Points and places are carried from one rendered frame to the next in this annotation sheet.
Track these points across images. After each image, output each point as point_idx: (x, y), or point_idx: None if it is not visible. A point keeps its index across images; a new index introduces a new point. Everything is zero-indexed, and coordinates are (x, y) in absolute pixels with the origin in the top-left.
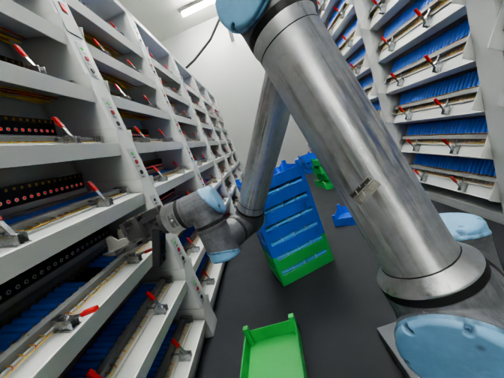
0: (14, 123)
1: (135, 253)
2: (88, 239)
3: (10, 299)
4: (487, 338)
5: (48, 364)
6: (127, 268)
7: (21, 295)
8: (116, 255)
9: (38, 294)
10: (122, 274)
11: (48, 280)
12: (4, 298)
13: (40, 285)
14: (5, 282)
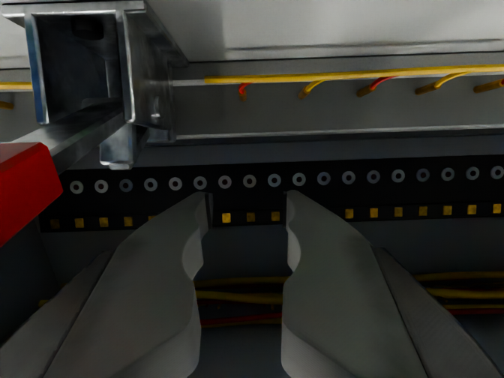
0: None
1: (123, 157)
2: (162, 198)
3: (484, 154)
4: None
5: None
6: (284, 34)
7: (456, 146)
8: (366, 240)
9: (453, 132)
10: (398, 25)
11: (369, 143)
12: (485, 163)
13: (398, 143)
14: (474, 205)
